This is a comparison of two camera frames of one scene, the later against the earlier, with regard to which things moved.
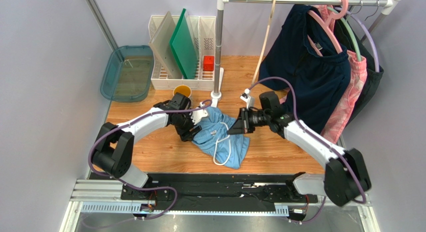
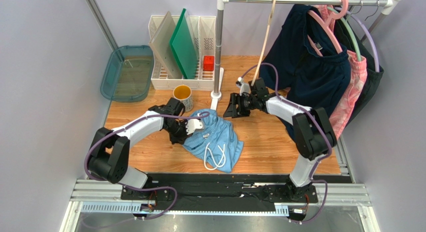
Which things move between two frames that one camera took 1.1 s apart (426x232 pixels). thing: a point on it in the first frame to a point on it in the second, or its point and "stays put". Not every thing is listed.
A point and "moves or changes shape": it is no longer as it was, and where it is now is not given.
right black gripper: x=245 y=119 to x=241 y=104
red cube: x=208 y=63 stays put
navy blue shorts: x=298 y=57 stays put
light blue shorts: x=221 y=148 moves or changes shape
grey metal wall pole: x=100 y=20 stays put
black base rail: x=188 y=192 stays put
